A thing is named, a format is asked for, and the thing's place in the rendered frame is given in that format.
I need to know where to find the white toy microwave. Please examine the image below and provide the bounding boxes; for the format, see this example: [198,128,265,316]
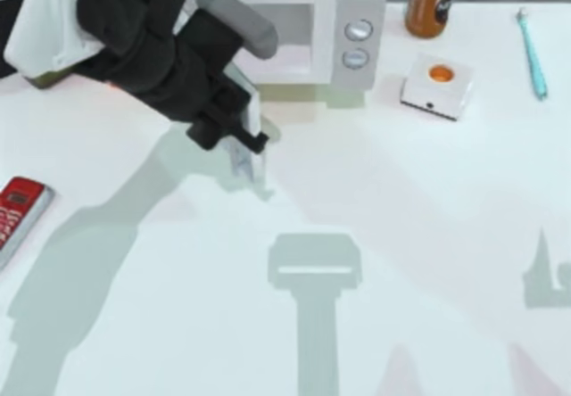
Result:
[209,0,387,93]

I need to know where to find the white box with orange button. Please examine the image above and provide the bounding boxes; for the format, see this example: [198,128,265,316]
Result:
[399,52,476,124]

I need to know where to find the red mobile phone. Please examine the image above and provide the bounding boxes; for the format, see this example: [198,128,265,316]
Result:
[0,176,56,271]

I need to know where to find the orange brown drink bottle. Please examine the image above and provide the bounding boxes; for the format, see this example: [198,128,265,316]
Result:
[404,0,460,40]

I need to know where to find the teal toothbrush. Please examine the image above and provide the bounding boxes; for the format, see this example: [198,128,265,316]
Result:
[517,6,550,102]

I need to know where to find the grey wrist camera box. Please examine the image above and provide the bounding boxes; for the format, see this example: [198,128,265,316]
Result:
[194,0,280,57]

